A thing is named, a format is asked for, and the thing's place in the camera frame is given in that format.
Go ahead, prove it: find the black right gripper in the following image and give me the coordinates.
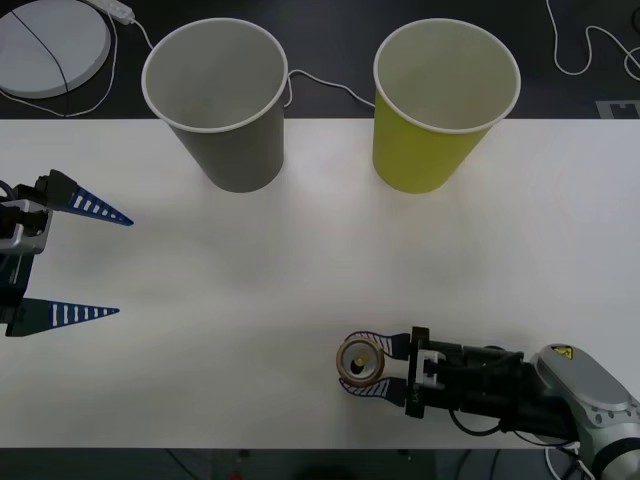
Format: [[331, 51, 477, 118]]
[[339, 326, 524, 419]]

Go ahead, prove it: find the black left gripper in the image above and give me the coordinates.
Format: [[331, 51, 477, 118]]
[[0, 169, 135, 338]]

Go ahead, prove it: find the round white floor base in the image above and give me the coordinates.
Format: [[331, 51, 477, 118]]
[[0, 0, 113, 100]]

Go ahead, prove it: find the grey plastic waste bin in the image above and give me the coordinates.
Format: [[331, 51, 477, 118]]
[[141, 18, 290, 194]]

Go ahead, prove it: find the yellow-green plastic waste bin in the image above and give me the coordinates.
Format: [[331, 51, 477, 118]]
[[372, 18, 522, 195]]

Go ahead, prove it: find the white power strip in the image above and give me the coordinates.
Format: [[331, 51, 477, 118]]
[[82, 0, 136, 24]]

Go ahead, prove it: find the grey marker plate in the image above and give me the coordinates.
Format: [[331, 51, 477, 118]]
[[596, 99, 640, 120]]

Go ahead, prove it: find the white cable under table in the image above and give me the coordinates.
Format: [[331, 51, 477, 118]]
[[543, 446, 599, 480]]

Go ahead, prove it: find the black cable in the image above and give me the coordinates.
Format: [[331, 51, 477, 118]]
[[11, 8, 72, 119]]

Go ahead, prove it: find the thin white cable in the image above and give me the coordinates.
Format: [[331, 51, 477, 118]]
[[0, 12, 120, 119]]

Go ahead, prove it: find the white power strip cable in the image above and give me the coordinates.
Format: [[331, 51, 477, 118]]
[[130, 18, 377, 109]]

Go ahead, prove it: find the long curled white cable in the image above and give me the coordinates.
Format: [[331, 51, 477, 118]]
[[545, 0, 640, 81]]

